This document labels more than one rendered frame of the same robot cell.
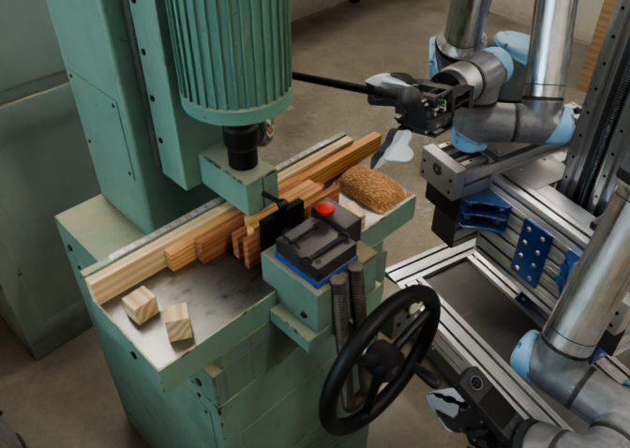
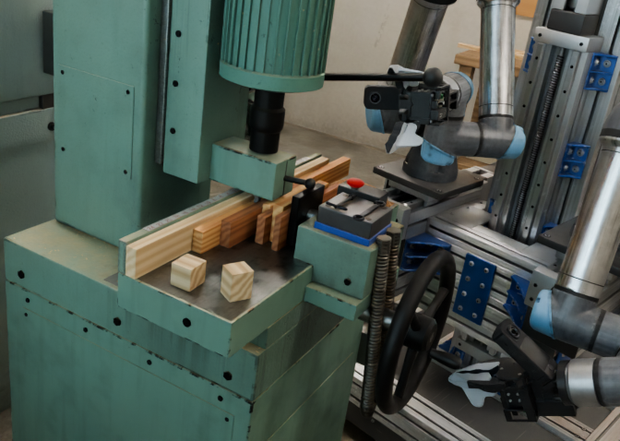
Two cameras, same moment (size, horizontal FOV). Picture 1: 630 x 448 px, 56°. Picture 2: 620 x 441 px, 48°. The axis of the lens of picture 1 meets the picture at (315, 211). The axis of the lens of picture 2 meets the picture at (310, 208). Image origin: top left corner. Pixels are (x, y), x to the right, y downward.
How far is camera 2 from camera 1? 0.54 m
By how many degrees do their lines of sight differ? 24
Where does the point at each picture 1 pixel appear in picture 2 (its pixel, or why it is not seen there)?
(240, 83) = (299, 50)
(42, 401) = not seen: outside the picture
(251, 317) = (294, 289)
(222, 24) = not seen: outside the picture
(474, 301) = not seen: hidden behind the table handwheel
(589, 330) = (600, 268)
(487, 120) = (457, 132)
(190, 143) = (208, 131)
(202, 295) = not seen: hidden behind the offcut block
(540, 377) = (563, 322)
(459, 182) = (405, 221)
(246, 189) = (275, 169)
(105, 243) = (79, 257)
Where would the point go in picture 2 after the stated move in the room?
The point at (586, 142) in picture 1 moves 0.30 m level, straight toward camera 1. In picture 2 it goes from (511, 181) to (518, 223)
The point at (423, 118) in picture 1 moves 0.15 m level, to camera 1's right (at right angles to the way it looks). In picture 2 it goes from (427, 110) to (498, 113)
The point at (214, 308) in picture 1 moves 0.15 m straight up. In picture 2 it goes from (259, 278) to (270, 189)
